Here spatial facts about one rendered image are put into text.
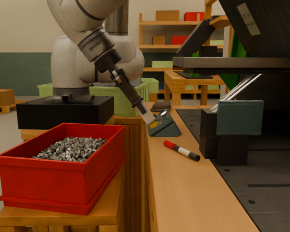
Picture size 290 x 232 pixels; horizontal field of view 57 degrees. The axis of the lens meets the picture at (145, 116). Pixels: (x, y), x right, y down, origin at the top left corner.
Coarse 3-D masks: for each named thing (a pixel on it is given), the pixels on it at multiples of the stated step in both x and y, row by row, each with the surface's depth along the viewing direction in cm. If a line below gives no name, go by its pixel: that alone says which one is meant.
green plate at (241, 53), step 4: (236, 36) 71; (232, 40) 72; (236, 40) 72; (232, 44) 72; (236, 44) 72; (240, 44) 70; (232, 48) 73; (236, 48) 73; (240, 48) 70; (232, 52) 73; (236, 52) 73; (240, 52) 70; (244, 52) 67; (232, 56) 74; (236, 56) 73; (240, 56) 70; (244, 56) 67; (248, 56) 67
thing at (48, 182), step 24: (24, 144) 67; (48, 144) 78; (72, 144) 76; (96, 144) 77; (120, 144) 80; (0, 168) 59; (24, 168) 58; (48, 168) 56; (72, 168) 55; (96, 168) 61; (24, 192) 59; (48, 192) 58; (72, 192) 57; (96, 192) 62
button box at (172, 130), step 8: (160, 120) 82; (168, 120) 78; (152, 128) 79; (160, 128) 78; (168, 128) 78; (176, 128) 79; (152, 136) 79; (160, 136) 79; (168, 136) 79; (176, 136) 79
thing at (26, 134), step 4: (112, 116) 129; (108, 120) 121; (112, 120) 129; (104, 124) 114; (108, 124) 119; (24, 132) 106; (28, 132) 106; (32, 132) 105; (36, 132) 105; (40, 132) 105; (24, 136) 106; (28, 136) 106; (32, 136) 106
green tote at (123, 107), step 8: (40, 88) 163; (48, 88) 162; (96, 88) 155; (104, 88) 154; (112, 88) 153; (136, 88) 152; (144, 88) 174; (40, 96) 164; (120, 96) 153; (144, 96) 176; (120, 104) 155; (128, 104) 153; (120, 112) 155; (128, 112) 154; (136, 112) 155
